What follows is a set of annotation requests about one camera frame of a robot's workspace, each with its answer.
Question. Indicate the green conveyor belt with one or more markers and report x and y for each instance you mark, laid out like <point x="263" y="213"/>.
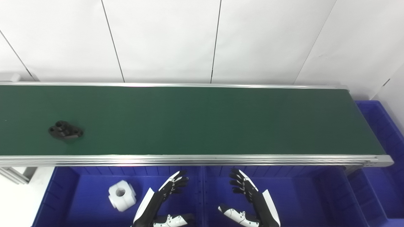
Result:
<point x="221" y="160"/>
<point x="202" y="119"/>

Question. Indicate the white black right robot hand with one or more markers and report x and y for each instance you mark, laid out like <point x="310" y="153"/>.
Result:
<point x="265" y="208"/>

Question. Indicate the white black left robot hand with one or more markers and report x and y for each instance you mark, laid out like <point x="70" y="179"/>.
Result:
<point x="148" y="206"/>

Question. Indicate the white cross-shaped plastic part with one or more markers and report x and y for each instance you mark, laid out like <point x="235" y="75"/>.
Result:
<point x="121" y="195"/>

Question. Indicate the blue plastic bin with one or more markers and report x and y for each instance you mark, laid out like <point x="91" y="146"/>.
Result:
<point x="88" y="195"/>
<point x="303" y="198"/>
<point x="383" y="135"/>

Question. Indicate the aluminium profile conveyor leg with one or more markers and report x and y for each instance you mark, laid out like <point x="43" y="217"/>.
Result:
<point x="12" y="175"/>

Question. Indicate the black flanged plastic part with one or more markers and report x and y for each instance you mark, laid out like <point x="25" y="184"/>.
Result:
<point x="64" y="130"/>

